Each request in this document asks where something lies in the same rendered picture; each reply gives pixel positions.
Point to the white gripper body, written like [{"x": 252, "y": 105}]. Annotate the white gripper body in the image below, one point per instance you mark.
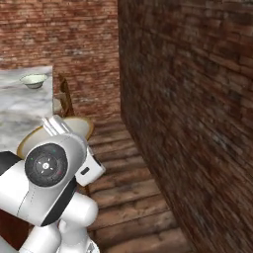
[{"x": 56, "y": 125}]

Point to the white bowl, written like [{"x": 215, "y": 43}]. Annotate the white bowl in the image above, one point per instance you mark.
[{"x": 33, "y": 80}]

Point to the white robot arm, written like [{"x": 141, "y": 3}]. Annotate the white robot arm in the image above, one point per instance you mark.
[{"x": 39, "y": 197}]

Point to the brown counter base panel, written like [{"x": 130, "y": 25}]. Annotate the brown counter base panel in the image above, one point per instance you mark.
[{"x": 11, "y": 229}]

